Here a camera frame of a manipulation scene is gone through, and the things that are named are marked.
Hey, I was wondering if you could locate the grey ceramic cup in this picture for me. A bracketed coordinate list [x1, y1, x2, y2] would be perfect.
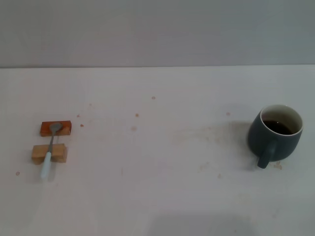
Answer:
[247, 104, 304, 169]

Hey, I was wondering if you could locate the blue-handled metal spoon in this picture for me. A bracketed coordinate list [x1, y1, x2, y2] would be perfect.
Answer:
[40, 122, 63, 179]

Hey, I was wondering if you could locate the reddish-brown wooden block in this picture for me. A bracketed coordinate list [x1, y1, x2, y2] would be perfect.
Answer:
[40, 120, 72, 138]

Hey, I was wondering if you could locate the dark coffee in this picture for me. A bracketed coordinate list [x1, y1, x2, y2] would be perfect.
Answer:
[261, 119, 295, 136]

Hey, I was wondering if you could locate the light wooden block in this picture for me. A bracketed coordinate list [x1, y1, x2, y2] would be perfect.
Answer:
[31, 143, 67, 165]

